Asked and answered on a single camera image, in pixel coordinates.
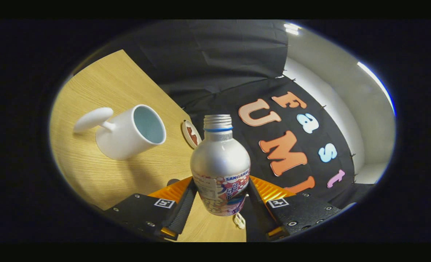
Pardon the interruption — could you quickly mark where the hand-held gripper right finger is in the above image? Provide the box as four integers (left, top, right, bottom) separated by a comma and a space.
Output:
245, 175, 343, 241

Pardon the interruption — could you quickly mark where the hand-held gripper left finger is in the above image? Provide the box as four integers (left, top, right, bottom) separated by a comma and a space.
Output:
103, 176, 198, 241

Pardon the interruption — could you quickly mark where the silver juice bottle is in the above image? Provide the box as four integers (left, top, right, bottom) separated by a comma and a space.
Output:
190, 114, 251, 217

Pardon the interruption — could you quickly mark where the white cup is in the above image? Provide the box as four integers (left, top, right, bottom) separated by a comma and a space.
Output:
73, 104, 167, 161

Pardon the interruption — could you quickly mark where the white round plate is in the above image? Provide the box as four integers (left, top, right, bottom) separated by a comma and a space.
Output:
181, 120, 202, 150

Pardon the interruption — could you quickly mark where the wooden table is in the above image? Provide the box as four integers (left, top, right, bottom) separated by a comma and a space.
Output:
49, 49, 247, 242

